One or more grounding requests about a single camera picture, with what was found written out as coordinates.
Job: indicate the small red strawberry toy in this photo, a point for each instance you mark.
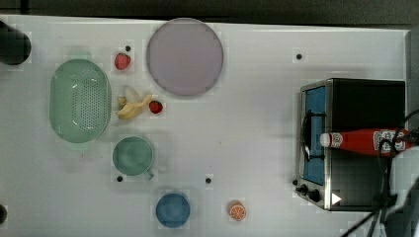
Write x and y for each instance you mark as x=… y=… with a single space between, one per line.
x=155 y=107

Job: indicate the green perforated colander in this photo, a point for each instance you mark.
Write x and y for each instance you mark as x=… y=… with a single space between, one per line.
x=79 y=100

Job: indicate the black round object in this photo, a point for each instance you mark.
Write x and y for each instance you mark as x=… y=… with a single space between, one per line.
x=15 y=46

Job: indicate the silver black toaster oven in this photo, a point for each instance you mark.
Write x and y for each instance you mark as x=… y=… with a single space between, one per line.
x=342 y=125

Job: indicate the dark round object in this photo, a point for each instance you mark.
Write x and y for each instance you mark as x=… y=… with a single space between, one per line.
x=3 y=214

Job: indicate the orange slice toy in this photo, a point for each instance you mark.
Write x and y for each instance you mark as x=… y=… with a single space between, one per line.
x=237 y=210

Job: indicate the lilac round plate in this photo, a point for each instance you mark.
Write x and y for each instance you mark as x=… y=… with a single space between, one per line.
x=185 y=57

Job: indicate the red ketchup bottle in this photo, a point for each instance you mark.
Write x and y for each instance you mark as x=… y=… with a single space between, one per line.
x=367 y=141

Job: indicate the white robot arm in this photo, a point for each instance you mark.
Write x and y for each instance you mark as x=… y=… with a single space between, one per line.
x=401 y=220

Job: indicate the large red strawberry toy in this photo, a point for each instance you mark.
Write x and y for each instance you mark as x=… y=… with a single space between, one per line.
x=122 y=61

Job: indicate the peeled banana toy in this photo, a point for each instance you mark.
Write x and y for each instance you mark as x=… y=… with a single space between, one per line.
x=131 y=105

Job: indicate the green mug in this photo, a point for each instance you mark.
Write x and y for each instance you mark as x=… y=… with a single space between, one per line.
x=134 y=156

